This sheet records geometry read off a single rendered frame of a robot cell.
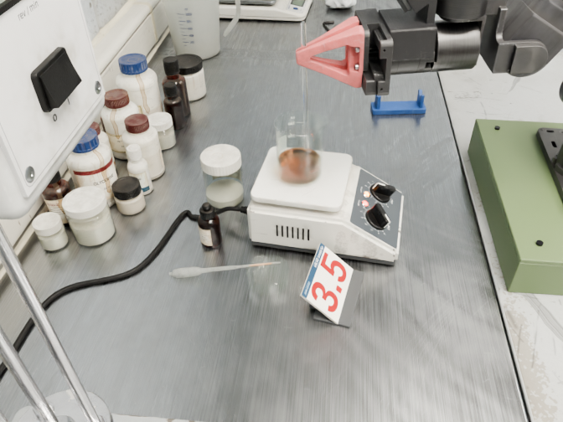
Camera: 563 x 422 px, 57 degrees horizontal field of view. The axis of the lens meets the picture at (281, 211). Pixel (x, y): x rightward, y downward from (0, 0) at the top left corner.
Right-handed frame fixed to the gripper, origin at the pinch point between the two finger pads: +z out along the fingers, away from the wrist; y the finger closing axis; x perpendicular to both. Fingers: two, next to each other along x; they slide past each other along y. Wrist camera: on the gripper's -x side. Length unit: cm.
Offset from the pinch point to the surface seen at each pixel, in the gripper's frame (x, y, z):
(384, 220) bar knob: 19.2, 8.1, -9.2
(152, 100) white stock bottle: 17.8, -26.2, 24.9
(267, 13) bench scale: 22, -77, 3
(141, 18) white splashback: 14, -56, 31
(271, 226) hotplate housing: 20.2, 6.6, 5.3
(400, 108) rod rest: 24.4, -28.2, -19.9
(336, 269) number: 23.0, 12.4, -2.5
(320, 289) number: 22.1, 16.2, 0.0
